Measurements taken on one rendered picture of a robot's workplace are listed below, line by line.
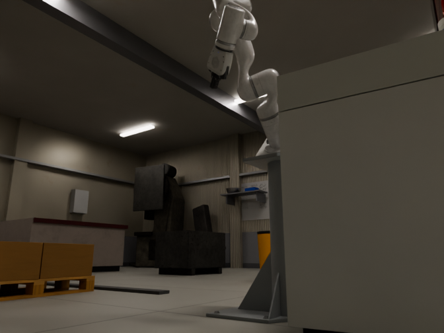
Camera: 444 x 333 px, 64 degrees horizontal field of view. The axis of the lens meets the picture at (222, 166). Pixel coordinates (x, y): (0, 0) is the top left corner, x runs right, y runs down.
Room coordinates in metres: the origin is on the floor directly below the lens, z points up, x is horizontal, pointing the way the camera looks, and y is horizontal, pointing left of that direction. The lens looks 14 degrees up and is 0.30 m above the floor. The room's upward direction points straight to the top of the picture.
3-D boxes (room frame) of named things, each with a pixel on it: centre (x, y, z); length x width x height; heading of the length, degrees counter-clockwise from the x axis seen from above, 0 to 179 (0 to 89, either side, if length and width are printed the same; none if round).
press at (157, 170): (10.15, 1.86, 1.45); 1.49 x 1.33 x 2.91; 55
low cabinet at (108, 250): (7.69, 3.66, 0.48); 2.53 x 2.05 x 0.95; 55
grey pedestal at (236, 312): (1.98, -0.25, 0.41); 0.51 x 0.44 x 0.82; 55
